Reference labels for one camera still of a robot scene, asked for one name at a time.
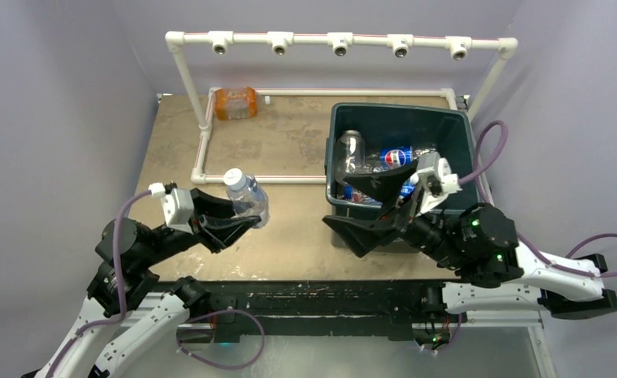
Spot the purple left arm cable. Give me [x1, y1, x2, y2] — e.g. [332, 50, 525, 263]
[45, 190, 156, 378]

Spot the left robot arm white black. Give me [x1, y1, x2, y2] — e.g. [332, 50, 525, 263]
[31, 183, 261, 377]

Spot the clear crushed bottle back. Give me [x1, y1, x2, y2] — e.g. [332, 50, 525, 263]
[223, 168, 270, 228]

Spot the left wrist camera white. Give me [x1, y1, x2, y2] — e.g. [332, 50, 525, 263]
[148, 183, 194, 234]

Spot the white PVC pipe frame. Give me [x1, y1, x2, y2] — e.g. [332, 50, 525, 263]
[164, 31, 519, 185]

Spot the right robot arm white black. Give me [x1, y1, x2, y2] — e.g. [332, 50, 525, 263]
[323, 164, 617, 321]

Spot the purple cable loop below table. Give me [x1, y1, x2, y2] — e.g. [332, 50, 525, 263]
[175, 309, 266, 370]

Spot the clear Pepsi bottle blue cap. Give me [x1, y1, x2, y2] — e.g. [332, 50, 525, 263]
[379, 146, 438, 169]

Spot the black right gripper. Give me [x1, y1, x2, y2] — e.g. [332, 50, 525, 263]
[317, 162, 461, 271]

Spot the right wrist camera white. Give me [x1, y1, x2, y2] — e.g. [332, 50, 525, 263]
[415, 152, 461, 216]

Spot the black table front rail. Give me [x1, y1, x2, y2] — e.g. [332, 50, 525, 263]
[158, 280, 492, 343]

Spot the orange label bottle corner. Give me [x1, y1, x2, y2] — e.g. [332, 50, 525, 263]
[213, 87, 271, 120]

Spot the clear crushed bottle front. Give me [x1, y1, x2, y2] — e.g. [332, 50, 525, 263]
[334, 130, 366, 176]

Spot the clear crushed bottle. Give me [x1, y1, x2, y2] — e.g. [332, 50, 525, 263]
[334, 130, 366, 176]
[223, 168, 270, 228]

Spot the dark green plastic bin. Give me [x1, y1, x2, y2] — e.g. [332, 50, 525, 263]
[324, 102, 475, 221]

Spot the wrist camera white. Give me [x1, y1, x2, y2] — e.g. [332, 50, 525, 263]
[415, 152, 461, 216]
[148, 183, 194, 234]

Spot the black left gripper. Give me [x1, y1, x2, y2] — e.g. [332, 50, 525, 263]
[139, 187, 261, 265]

